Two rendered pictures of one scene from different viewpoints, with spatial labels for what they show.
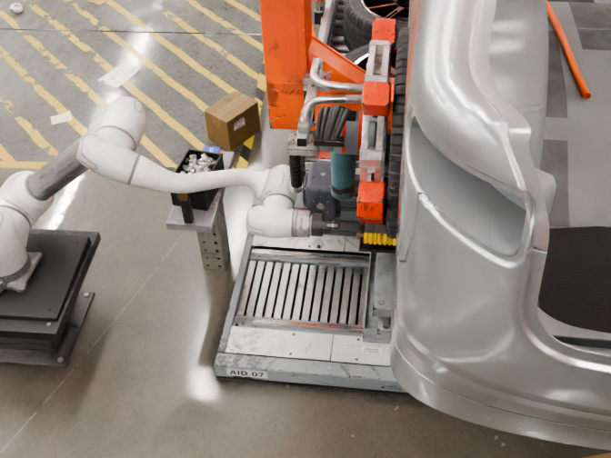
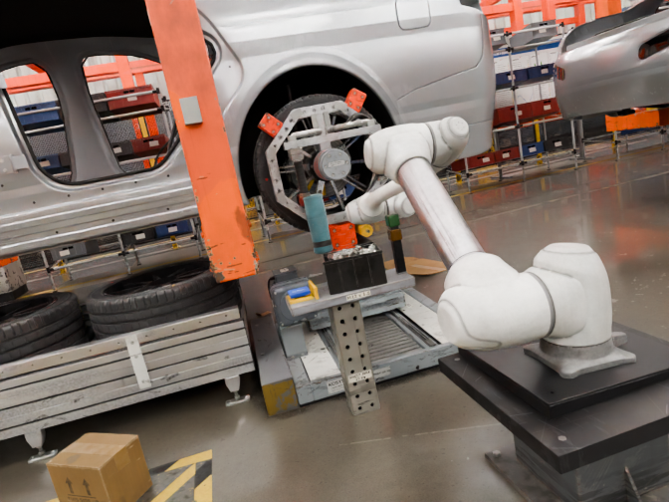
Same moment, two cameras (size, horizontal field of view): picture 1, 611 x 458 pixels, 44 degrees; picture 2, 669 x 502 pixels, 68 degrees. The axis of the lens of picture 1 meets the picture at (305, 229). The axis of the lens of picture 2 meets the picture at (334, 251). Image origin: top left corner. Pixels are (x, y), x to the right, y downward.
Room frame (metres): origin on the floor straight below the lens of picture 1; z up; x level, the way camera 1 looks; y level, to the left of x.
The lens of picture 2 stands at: (2.77, 1.93, 0.92)
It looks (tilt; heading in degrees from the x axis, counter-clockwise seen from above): 11 degrees down; 250
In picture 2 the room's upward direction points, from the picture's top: 11 degrees counter-clockwise
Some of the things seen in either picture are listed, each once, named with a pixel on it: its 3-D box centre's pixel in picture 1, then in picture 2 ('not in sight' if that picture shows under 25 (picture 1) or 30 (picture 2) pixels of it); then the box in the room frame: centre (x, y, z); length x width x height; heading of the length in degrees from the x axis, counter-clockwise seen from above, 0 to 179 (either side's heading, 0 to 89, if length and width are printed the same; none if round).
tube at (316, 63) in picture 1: (339, 65); (303, 126); (2.06, -0.13, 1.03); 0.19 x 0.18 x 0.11; 81
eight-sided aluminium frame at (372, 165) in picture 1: (375, 134); (328, 164); (1.95, -0.24, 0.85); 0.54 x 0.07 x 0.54; 171
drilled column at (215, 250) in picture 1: (211, 225); (352, 353); (2.23, 0.38, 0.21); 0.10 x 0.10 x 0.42; 81
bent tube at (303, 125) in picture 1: (333, 103); (347, 119); (1.87, -0.10, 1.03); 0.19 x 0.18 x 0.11; 81
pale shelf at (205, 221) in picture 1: (202, 188); (348, 290); (2.20, 0.39, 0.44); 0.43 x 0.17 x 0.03; 171
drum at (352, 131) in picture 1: (353, 132); (331, 164); (1.96, -0.17, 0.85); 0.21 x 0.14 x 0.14; 81
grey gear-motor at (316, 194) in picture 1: (356, 204); (292, 306); (2.26, -0.21, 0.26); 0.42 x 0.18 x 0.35; 81
